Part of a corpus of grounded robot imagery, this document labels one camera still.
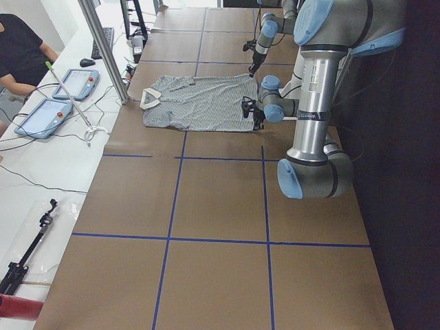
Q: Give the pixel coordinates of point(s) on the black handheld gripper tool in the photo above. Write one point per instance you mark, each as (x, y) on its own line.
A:
(17, 270)

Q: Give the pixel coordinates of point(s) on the green tipped metal rod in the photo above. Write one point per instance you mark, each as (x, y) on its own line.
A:
(63, 87)

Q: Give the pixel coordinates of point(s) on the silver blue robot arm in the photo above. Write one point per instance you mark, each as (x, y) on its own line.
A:
(325, 32)
(270, 26)

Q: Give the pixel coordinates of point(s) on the person in black shirt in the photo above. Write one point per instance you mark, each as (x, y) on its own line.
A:
(23, 56)

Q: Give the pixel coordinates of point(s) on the near blue teach pendant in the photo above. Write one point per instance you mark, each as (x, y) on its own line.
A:
(43, 120)

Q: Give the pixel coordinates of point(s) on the aluminium frame post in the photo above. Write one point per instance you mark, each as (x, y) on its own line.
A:
(96, 30)

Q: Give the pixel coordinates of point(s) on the red cylinder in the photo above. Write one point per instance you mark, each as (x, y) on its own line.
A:
(20, 308)

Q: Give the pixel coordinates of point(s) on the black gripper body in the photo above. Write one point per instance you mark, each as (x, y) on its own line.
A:
(258, 117)
(255, 63)

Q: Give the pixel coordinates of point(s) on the blue teach pendant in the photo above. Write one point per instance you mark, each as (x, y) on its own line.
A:
(81, 82)
(43, 120)

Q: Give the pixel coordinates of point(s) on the black computer mouse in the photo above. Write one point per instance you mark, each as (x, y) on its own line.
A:
(87, 62)

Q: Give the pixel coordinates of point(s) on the navy white striped polo shirt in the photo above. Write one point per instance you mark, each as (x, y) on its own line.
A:
(199, 103)

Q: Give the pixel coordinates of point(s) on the far blue teach pendant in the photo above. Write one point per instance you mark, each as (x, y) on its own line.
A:
(81, 82)

